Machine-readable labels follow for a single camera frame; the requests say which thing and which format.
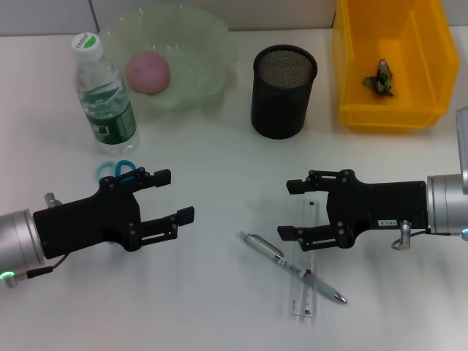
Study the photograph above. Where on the black mesh cup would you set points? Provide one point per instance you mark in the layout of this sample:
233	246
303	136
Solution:
281	102

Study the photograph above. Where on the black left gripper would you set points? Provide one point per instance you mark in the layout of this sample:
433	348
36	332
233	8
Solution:
84	223

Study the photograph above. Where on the blue and teal scissors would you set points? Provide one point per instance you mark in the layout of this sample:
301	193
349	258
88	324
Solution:
126	162

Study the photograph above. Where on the pink toy peach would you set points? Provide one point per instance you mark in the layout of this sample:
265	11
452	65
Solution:
148	73

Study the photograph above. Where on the green translucent fruit bowl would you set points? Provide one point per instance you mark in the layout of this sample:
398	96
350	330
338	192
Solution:
204	55

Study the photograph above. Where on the green plastic wrapper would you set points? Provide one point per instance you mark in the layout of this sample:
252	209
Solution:
380	80

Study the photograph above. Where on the white and silver right arm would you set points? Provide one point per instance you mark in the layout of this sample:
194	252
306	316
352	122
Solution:
446	204

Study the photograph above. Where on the yellow plastic bin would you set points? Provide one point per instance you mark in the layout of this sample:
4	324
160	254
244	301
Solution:
358	91

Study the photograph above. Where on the silver ballpoint pen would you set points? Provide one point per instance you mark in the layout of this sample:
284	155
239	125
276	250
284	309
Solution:
274	256

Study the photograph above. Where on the grey vertical wall trim strip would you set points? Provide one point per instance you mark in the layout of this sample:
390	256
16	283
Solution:
94	16

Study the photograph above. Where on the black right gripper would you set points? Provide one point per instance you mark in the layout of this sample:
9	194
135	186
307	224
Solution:
384	204

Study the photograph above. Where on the clear bottle with green label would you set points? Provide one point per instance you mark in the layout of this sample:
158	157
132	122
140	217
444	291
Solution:
106	109

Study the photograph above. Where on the clear plastic ruler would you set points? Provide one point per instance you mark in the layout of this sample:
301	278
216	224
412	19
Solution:
303	292

